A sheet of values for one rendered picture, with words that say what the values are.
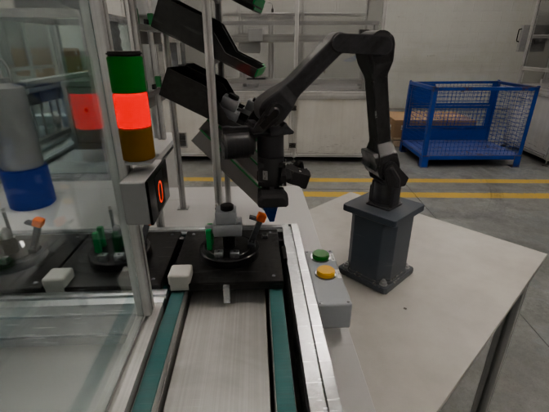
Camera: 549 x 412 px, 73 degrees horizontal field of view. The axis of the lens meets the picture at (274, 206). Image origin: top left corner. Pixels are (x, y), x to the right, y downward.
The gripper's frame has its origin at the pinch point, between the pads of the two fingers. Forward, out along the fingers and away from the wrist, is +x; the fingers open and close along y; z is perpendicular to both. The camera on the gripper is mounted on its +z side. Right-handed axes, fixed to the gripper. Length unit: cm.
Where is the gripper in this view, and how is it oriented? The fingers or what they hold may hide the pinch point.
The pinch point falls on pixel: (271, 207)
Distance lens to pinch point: 84.4
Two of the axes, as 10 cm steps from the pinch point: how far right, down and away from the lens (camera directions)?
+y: -0.5, -4.0, 9.2
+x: 0.1, 9.2, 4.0
